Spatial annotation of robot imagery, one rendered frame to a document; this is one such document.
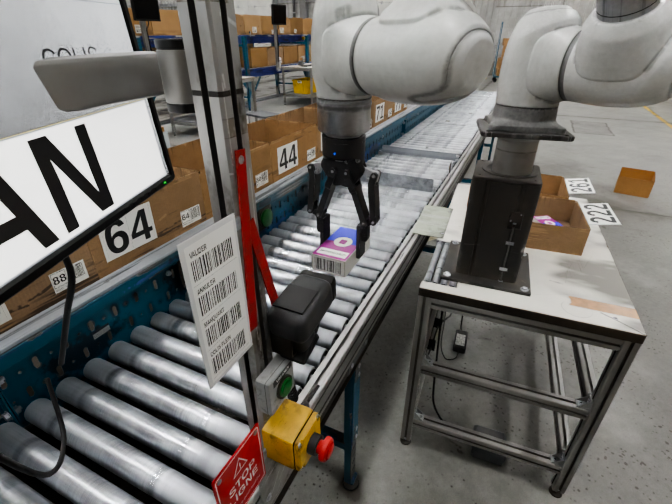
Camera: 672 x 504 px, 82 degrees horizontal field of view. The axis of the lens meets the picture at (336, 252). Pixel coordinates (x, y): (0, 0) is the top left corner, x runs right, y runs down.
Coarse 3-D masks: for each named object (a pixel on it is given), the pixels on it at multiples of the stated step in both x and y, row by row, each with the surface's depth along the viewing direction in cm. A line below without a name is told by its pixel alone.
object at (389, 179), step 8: (384, 176) 196; (392, 176) 194; (400, 176) 192; (408, 176) 191; (416, 176) 189; (384, 184) 198; (392, 184) 196; (400, 184) 194; (408, 184) 192; (416, 184) 191; (424, 184) 189; (432, 184) 187
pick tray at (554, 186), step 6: (546, 174) 179; (546, 180) 180; (552, 180) 179; (558, 180) 178; (564, 180) 172; (546, 186) 181; (552, 186) 180; (558, 186) 179; (564, 186) 168; (540, 192) 183; (546, 192) 182; (552, 192) 181; (558, 192) 179; (564, 192) 166; (468, 198) 170; (564, 198) 155
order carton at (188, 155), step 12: (180, 144) 147; (192, 144) 152; (252, 144) 154; (264, 144) 147; (180, 156) 148; (192, 156) 154; (252, 156) 142; (264, 156) 149; (192, 168) 155; (204, 168) 121; (252, 168) 143; (264, 168) 150; (204, 180) 122; (204, 192) 123; (204, 204) 125
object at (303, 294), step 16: (304, 272) 62; (288, 288) 58; (304, 288) 57; (320, 288) 58; (272, 304) 55; (288, 304) 55; (304, 304) 55; (320, 304) 57; (272, 320) 54; (288, 320) 53; (304, 320) 53; (320, 320) 58; (288, 336) 55; (304, 336) 54; (304, 352) 59
